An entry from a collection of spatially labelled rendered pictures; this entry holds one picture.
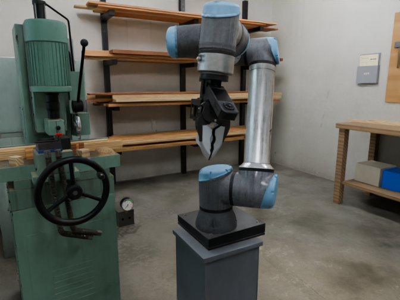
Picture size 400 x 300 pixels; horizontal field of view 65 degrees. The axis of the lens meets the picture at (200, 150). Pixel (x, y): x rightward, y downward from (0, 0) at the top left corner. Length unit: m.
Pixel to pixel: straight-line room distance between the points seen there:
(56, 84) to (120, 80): 2.56
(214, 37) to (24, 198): 1.09
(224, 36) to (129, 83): 3.39
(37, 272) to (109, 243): 0.33
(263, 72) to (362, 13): 2.95
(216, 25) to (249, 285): 1.15
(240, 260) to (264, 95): 0.72
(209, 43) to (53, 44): 0.94
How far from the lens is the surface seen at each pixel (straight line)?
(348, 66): 4.27
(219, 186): 1.34
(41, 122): 1.74
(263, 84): 1.39
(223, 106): 0.71
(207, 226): 1.41
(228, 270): 1.45
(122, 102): 3.58
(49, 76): 1.57
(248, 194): 1.32
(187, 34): 0.93
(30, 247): 1.63
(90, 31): 4.06
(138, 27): 4.22
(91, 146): 1.70
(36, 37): 1.59
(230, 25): 0.79
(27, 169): 1.51
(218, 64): 0.77
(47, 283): 1.72
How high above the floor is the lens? 1.23
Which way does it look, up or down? 12 degrees down
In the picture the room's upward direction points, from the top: straight up
